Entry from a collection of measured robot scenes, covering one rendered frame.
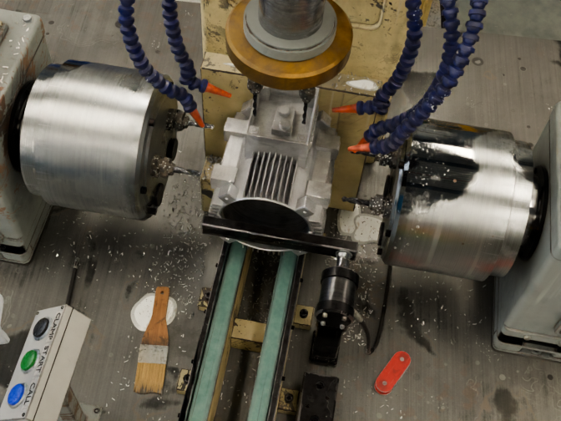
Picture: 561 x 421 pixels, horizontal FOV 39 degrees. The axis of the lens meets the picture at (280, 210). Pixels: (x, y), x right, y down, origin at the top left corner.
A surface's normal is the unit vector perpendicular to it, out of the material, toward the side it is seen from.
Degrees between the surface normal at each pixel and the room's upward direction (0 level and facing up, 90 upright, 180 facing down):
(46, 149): 51
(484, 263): 81
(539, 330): 90
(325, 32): 0
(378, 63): 90
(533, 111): 0
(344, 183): 90
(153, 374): 2
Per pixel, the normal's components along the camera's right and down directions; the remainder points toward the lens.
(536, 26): 0.05, -0.54
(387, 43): -0.18, 0.83
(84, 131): -0.05, -0.03
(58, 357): 0.78, -0.21
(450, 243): -0.14, 0.58
